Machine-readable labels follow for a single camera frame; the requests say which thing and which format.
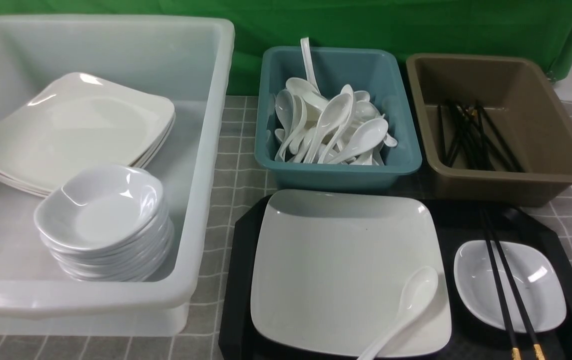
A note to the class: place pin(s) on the large white square plate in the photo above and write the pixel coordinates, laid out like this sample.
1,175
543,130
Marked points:
330,268

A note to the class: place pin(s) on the white spoon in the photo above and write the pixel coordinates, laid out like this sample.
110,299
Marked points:
308,63
334,115
417,294
366,137
284,113

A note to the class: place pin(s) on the small white dish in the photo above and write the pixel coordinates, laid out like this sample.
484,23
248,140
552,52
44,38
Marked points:
535,278

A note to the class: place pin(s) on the black chopstick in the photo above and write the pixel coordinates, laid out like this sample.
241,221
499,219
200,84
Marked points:
515,352
539,354

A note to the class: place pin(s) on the upright white spoon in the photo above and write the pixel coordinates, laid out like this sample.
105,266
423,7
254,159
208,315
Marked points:
308,63

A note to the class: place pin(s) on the teal plastic bin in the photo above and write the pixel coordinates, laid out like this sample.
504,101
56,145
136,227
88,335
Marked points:
375,71

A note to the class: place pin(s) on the stack of white bowls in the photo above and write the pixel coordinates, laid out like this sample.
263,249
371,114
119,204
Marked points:
109,223

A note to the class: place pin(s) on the pile of black chopsticks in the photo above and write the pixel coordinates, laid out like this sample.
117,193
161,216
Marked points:
471,131

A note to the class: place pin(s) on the large white plastic tub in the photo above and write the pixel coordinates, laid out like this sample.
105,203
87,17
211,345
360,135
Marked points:
184,59

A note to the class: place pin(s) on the stack of white square plates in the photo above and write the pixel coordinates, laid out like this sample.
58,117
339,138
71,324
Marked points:
79,121

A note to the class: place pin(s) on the brown plastic bin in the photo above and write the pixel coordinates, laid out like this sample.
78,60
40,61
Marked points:
520,100

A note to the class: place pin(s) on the grey checkered tablecloth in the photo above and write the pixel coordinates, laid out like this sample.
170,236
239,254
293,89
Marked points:
238,182

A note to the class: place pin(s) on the green backdrop cloth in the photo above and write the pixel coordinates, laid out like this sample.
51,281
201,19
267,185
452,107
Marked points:
540,31

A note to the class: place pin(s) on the black serving tray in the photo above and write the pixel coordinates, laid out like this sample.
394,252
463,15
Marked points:
470,339

